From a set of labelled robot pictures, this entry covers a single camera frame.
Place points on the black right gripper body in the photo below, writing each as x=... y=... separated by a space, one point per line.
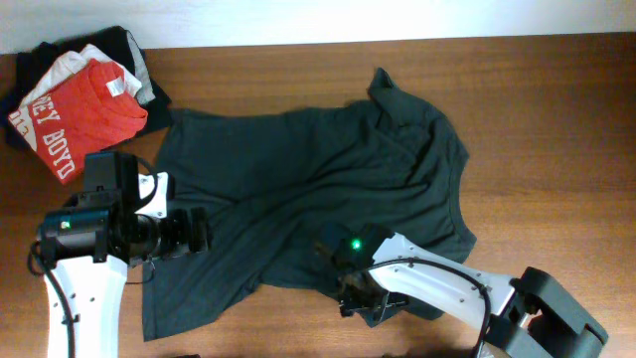
x=359 y=296

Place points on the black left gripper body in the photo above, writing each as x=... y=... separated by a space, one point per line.
x=200 y=229

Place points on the dark green t-shirt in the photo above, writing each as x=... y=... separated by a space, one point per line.
x=270 y=183

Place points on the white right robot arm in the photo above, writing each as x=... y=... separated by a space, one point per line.
x=379 y=272

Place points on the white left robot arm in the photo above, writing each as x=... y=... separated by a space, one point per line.
x=84 y=251

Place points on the red printed folded shirt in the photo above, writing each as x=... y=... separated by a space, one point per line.
x=86 y=113

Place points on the white grey folded shirt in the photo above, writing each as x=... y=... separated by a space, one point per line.
x=136 y=83

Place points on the black folded garment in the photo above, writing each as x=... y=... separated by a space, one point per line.
x=115 y=42

